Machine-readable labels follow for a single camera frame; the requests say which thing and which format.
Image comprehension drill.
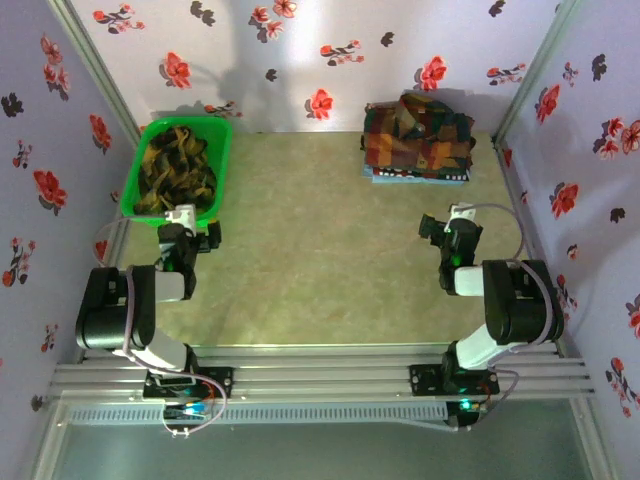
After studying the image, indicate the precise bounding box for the lilac base cable loop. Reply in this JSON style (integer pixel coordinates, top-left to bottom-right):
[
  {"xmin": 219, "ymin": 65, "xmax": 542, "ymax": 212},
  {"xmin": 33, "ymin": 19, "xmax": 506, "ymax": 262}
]
[
  {"xmin": 159, "ymin": 372, "xmax": 229, "ymax": 439},
  {"xmin": 447, "ymin": 368, "xmax": 519, "ymax": 432}
]

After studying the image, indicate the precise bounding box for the folded blue printed shirt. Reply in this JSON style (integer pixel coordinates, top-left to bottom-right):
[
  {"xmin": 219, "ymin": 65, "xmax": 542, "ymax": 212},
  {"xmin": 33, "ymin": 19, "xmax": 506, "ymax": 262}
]
[{"xmin": 362, "ymin": 167, "xmax": 471, "ymax": 186}]

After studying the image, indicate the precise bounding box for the yellow black plaid shirt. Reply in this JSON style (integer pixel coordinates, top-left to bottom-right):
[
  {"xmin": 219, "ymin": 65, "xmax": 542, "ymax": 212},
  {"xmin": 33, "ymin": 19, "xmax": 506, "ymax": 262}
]
[{"xmin": 133, "ymin": 125, "xmax": 220, "ymax": 217}]

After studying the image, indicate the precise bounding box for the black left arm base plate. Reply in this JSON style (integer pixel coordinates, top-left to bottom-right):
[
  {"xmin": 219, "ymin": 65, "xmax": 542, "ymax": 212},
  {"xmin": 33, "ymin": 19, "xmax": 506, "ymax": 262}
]
[{"xmin": 143, "ymin": 367, "xmax": 235, "ymax": 400}]

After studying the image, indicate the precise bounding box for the grey slotted cable duct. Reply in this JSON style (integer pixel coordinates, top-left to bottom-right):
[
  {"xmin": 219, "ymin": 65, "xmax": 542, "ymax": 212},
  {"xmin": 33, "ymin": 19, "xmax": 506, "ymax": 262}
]
[{"xmin": 67, "ymin": 402, "xmax": 449, "ymax": 427}]

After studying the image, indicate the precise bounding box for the green plastic basket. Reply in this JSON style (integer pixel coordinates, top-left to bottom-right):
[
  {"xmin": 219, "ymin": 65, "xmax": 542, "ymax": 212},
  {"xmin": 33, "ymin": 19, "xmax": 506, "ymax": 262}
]
[{"xmin": 119, "ymin": 115, "xmax": 234, "ymax": 229}]

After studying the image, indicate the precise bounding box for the aluminium corner post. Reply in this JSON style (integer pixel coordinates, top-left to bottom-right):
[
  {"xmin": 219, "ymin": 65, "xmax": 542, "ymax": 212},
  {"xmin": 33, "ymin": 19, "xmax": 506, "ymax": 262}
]
[
  {"xmin": 47, "ymin": 0, "xmax": 142, "ymax": 146},
  {"xmin": 492, "ymin": 0, "xmax": 586, "ymax": 144}
]

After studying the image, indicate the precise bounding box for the folded red orange plaid shirt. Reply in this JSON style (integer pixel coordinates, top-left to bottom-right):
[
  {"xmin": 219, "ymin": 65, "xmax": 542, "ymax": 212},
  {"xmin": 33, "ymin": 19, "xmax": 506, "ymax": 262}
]
[{"xmin": 360, "ymin": 92, "xmax": 476, "ymax": 176}]

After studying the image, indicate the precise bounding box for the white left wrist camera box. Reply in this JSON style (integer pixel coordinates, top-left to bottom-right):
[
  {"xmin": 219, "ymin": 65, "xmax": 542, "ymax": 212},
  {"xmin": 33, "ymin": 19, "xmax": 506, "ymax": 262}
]
[{"xmin": 164, "ymin": 204, "xmax": 197, "ymax": 232}]

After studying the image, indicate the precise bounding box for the aluminium side rail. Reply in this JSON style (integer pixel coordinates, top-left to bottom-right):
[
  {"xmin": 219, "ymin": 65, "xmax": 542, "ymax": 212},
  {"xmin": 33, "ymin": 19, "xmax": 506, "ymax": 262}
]
[
  {"xmin": 492, "ymin": 134, "xmax": 569, "ymax": 357},
  {"xmin": 97, "ymin": 217, "xmax": 134, "ymax": 274}
]

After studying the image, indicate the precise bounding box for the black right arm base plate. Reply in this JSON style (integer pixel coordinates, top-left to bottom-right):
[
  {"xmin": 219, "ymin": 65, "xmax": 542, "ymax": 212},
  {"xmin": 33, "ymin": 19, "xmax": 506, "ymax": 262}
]
[{"xmin": 408, "ymin": 363, "xmax": 501, "ymax": 396}]

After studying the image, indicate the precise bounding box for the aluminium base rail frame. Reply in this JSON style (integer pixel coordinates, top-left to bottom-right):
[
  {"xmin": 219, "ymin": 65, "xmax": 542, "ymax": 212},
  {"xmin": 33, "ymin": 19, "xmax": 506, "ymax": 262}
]
[{"xmin": 47, "ymin": 341, "xmax": 597, "ymax": 402}]

